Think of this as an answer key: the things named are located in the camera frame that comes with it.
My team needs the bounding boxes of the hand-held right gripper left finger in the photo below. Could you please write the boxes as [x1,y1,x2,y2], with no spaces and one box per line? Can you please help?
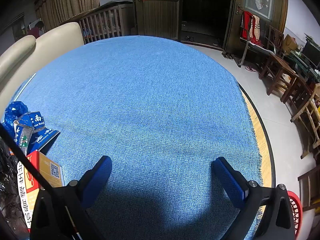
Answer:
[30,156,112,240]

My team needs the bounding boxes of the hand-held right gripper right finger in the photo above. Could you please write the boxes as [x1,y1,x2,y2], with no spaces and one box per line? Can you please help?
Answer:
[212,156,297,240]

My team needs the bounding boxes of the blue white carton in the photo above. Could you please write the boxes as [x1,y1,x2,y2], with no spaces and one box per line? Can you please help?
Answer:
[14,111,60,155]

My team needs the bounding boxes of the red plastic basket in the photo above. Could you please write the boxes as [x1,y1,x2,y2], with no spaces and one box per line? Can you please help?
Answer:
[287,190,303,239]

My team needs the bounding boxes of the orange white carton box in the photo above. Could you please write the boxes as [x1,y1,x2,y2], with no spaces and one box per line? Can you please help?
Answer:
[17,150,65,228]

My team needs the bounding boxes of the dark wooden chair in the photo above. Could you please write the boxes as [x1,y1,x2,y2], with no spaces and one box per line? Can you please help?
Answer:
[259,26,299,95]
[297,165,320,212]
[282,75,315,120]

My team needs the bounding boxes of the blue woven tablecloth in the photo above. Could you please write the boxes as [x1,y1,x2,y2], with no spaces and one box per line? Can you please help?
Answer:
[1,35,263,240]

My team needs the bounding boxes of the black plastic bag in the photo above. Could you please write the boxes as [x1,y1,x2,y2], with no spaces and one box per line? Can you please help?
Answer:
[0,140,30,240]

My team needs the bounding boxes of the light wooden chair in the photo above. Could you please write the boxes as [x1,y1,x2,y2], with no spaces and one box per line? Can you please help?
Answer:
[290,97,320,159]

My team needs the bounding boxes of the blue crumpled foil wrapper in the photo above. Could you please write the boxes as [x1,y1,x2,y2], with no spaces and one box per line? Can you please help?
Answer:
[4,101,28,135]

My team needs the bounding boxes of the beige leather sofa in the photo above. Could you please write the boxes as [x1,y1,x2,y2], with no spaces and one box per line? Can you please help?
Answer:
[0,22,84,93]

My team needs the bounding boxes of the wooden door with patterned glass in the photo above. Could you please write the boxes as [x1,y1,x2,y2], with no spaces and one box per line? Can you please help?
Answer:
[224,0,288,53]

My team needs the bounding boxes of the brown cardboard box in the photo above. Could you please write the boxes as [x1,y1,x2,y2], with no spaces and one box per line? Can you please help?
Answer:
[282,34,298,54]

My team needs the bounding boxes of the wooden baby crib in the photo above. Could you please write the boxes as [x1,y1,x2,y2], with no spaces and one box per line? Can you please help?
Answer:
[79,2,134,44]

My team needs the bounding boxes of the black monitor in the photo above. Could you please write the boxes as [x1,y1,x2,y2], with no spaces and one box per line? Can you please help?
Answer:
[301,39,320,68]

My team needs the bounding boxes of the red white hanging clothes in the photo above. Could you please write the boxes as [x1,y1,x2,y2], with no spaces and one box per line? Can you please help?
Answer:
[242,11,262,47]

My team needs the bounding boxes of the beige curtain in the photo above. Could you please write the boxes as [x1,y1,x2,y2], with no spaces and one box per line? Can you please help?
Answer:
[35,0,104,32]

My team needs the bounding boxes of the metal frame rack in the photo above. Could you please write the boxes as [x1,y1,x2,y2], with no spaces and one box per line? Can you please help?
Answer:
[234,25,275,68]

